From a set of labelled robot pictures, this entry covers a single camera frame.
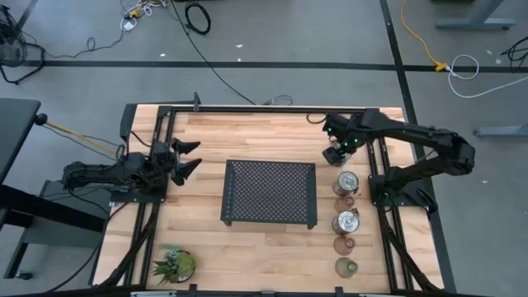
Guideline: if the black perforated metal rack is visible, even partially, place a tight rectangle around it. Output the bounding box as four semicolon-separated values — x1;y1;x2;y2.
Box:
219;159;318;230

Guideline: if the green potted succulent plant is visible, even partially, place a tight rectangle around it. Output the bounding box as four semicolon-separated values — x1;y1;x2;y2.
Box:
151;243;198;286

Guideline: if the black cable bunch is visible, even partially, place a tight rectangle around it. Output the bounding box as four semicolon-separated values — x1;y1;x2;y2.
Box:
500;35;528;73

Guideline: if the thin black floor cable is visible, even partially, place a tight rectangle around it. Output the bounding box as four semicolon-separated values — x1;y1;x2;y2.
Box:
43;28;125;60

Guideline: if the tangled cable bundle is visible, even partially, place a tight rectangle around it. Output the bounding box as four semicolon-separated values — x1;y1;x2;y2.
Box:
119;0;169;21

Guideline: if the grey desk leg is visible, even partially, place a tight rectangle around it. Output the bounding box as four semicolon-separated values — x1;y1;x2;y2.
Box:
435;0;517;31

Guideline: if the silver candle holder with tag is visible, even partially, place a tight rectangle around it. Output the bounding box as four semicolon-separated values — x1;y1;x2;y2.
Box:
331;208;361;237

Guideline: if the black corner panel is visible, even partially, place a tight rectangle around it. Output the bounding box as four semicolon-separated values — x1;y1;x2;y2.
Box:
119;102;139;144

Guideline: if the amber pink glass candle holder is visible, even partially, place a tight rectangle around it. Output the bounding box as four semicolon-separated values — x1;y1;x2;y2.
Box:
332;234;357;257

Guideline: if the grey cable loop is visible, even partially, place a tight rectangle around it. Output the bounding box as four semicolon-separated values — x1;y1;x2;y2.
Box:
262;94;295;106

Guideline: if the long black floor cable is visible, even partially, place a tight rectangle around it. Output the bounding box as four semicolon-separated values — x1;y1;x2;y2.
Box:
169;0;257;106

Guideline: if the coiled black cable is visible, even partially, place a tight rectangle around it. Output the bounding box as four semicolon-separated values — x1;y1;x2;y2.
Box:
184;2;212;36

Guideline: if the yellow rod with black knob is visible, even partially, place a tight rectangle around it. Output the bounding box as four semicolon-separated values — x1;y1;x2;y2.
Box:
33;113;119;157

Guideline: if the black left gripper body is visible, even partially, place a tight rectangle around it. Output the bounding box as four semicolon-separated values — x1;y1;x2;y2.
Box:
148;139;182;189

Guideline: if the yellow extension cable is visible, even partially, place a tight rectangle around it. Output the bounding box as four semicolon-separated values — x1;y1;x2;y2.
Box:
399;0;450;73

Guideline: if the black desk leg frame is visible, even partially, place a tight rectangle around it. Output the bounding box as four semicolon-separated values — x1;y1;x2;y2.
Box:
0;183;107;281

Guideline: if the grey desk foot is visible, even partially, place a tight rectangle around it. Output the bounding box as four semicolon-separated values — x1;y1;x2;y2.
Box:
473;125;528;138

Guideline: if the white floor cable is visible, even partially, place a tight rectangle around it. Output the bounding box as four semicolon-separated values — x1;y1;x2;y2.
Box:
446;54;528;100

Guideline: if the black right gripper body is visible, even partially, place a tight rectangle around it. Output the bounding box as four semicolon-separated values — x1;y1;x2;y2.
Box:
329;135;359;158

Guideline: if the olive glass candle holder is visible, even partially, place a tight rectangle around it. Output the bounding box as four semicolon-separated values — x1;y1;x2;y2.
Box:
334;256;360;280

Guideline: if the grey base plate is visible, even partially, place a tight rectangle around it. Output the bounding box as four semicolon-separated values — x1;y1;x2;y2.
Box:
24;180;115;249

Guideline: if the black desk top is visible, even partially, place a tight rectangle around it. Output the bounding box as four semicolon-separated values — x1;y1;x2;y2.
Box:
0;97;42;185

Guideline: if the silver metal candle holder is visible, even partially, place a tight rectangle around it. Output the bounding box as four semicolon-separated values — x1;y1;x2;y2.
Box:
332;170;361;198

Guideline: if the black floor fan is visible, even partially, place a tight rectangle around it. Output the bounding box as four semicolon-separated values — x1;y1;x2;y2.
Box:
0;6;45;86

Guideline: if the black aluminium table frame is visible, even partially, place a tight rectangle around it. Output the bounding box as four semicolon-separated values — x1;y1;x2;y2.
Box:
98;105;445;295

